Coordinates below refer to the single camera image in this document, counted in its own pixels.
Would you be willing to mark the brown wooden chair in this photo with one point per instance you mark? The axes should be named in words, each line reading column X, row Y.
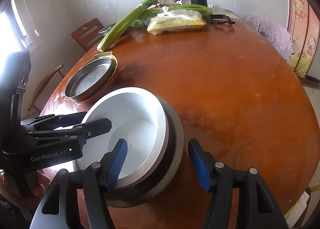
column 88, row 34

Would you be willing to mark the stainless steel bowl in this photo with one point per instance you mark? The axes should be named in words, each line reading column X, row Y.
column 155, row 183

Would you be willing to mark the person's left hand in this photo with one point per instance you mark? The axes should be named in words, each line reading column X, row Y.
column 30, row 202

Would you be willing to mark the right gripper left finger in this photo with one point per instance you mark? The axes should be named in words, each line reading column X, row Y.
column 59, row 206

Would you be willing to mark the papers on floor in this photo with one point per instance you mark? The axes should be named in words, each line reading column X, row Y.
column 296, row 211

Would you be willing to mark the pink cartoon cat wardrobe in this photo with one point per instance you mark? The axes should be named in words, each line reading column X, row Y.
column 303, row 25

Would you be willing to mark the black folding bracket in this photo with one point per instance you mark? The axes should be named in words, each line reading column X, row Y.
column 220, row 19

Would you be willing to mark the lilac cloth on chair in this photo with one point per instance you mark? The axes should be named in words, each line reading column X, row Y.
column 275, row 34

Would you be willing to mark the long celery bunch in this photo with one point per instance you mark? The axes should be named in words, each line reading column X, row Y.
column 123, row 24

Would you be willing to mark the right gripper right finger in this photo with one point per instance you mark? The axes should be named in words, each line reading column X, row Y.
column 257, row 207

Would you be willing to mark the bag of yellow noodles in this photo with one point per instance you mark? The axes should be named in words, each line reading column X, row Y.
column 177, row 20

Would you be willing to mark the curved wooden chair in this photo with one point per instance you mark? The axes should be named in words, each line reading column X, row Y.
column 41, row 86

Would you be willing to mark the large white paper bowl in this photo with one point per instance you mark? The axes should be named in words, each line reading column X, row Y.
column 138, row 117

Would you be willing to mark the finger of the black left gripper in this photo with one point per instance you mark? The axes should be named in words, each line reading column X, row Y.
column 86, row 130
column 52, row 121

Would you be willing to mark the steel basin behind celery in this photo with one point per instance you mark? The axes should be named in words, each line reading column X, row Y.
column 106, row 29

